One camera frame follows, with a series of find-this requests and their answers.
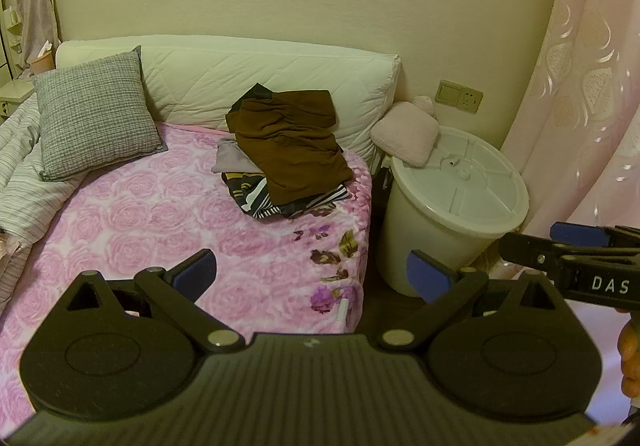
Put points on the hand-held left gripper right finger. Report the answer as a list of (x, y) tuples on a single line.
[(427, 276)]

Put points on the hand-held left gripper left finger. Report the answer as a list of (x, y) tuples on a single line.
[(195, 276)]

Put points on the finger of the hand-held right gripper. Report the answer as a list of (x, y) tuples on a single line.
[(580, 235), (530, 251)]

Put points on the brown long-sleeved shirt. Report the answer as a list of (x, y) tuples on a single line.
[(290, 145)]

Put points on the person's right hand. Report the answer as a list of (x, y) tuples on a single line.
[(631, 356)]

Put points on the white plastic bucket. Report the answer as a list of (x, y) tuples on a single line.
[(430, 251)]

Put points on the pink floral blanket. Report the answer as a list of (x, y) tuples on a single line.
[(150, 226)]

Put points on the striped patterned garment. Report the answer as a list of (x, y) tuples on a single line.
[(250, 198)]

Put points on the white bucket lid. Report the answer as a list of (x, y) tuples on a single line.
[(460, 181)]

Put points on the lilac grey garment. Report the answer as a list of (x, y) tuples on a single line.
[(230, 158)]

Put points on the small pink pillow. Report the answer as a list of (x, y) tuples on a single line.
[(405, 133)]

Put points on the pink patterned curtain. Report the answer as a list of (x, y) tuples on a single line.
[(590, 75)]

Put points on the pink plush toy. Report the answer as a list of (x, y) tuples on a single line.
[(424, 104)]

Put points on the grey checked cushion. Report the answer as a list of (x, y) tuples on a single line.
[(95, 115)]

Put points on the dark green garment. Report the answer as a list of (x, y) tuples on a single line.
[(255, 92)]

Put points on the striped duvet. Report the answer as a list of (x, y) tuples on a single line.
[(20, 175)]

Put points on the white quilted headboard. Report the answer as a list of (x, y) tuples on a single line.
[(250, 65)]

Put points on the white nightstand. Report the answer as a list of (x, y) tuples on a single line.
[(15, 90)]

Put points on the white shelf unit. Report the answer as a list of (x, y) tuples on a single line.
[(11, 35)]

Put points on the hanging grey pink towel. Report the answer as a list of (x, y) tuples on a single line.
[(35, 10)]

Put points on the beige wall socket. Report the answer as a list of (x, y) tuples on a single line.
[(471, 100)]

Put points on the beige wall switch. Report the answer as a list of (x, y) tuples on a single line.
[(448, 93)]

